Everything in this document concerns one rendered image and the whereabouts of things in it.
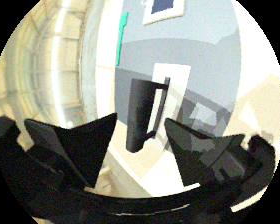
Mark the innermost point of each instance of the turquoise flat trowel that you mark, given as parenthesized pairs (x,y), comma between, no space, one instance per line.
(121,25)

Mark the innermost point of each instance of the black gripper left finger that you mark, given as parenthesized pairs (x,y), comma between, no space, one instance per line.
(83,147)

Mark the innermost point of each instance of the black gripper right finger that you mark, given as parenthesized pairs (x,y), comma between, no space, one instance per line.
(195,152)

